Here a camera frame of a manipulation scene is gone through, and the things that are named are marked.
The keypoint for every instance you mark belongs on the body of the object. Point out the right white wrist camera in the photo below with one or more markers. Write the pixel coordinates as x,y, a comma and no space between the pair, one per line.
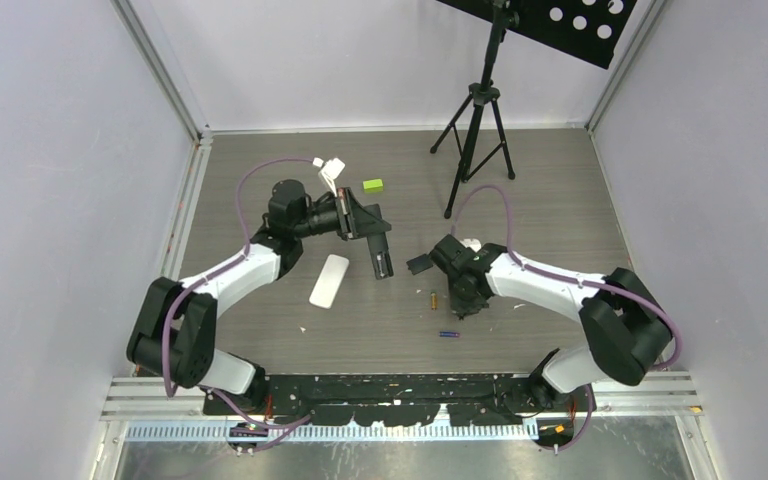
473,244

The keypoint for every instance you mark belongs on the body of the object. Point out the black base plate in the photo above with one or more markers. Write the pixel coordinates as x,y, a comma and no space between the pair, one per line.
397,400

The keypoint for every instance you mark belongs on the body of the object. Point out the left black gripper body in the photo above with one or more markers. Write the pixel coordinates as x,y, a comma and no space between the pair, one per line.
343,215

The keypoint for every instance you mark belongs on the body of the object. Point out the white remote control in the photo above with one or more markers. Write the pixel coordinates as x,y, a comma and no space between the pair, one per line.
329,281

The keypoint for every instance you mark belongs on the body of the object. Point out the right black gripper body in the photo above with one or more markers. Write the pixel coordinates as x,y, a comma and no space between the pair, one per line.
461,301

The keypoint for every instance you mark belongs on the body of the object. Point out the black tripod stand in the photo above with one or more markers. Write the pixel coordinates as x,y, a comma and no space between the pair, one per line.
481,94

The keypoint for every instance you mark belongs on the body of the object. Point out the black battery cover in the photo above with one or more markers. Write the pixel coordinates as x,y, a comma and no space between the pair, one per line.
419,264

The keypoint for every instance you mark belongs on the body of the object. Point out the black perforated board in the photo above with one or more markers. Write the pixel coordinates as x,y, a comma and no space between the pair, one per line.
586,30

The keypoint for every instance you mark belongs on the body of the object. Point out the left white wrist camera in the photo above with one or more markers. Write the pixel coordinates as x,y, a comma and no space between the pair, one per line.
328,172

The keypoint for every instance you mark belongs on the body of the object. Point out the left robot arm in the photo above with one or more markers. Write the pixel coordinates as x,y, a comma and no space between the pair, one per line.
174,335

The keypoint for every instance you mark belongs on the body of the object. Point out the black remote control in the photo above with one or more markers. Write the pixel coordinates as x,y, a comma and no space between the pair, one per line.
378,247

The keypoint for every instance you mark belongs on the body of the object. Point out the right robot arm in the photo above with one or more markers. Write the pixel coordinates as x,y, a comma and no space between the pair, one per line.
625,329

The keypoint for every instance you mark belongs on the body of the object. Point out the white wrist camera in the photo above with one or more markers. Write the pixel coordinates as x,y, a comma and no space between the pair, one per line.
473,244
328,172

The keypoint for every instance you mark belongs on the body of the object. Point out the green block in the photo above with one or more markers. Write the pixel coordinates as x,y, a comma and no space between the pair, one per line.
373,186

